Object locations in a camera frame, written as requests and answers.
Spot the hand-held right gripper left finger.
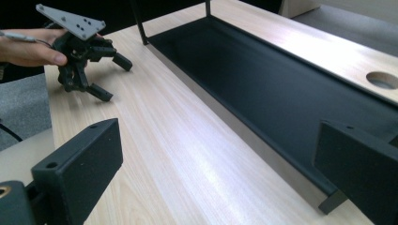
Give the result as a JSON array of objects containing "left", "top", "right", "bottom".
[{"left": 31, "top": 117, "right": 124, "bottom": 225}]

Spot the grey cable on left hand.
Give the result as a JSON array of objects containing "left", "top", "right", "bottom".
[{"left": 0, "top": 30, "right": 53, "bottom": 49}]

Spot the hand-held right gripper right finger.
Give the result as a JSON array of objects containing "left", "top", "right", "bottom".
[{"left": 314, "top": 120, "right": 398, "bottom": 225}]

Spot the black metal two-tier rack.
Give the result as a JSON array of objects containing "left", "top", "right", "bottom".
[{"left": 130, "top": 0, "right": 398, "bottom": 217}]

